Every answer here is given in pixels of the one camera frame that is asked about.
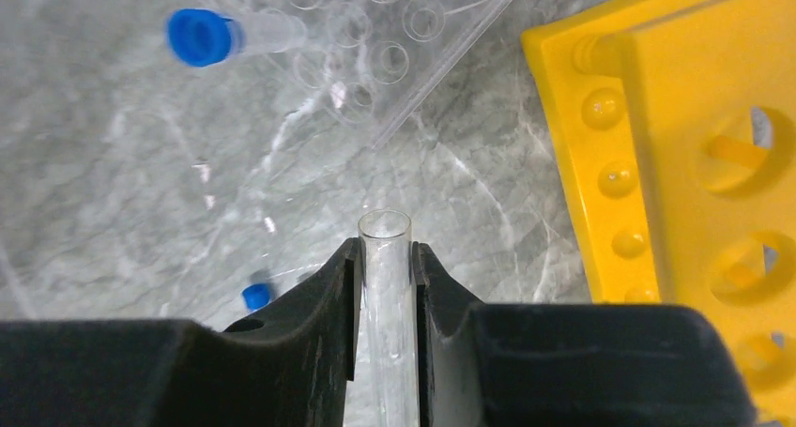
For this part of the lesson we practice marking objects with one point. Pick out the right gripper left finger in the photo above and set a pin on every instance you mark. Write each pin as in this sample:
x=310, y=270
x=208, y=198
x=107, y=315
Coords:
x=286, y=364

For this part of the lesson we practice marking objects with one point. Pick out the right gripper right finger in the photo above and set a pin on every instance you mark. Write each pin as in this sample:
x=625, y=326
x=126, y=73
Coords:
x=489, y=364

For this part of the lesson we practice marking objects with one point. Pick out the blue-capped test tube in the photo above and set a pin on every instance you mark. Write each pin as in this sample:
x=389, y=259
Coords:
x=256, y=296
x=201, y=37

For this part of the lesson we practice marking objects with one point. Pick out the clear test tube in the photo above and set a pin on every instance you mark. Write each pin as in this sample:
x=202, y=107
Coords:
x=390, y=305

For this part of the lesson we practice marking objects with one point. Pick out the yellow test tube rack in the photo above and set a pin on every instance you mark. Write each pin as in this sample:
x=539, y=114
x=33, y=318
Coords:
x=673, y=125

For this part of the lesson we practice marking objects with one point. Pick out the clear well plate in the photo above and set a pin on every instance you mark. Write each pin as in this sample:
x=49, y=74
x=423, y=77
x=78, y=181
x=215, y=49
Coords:
x=373, y=61

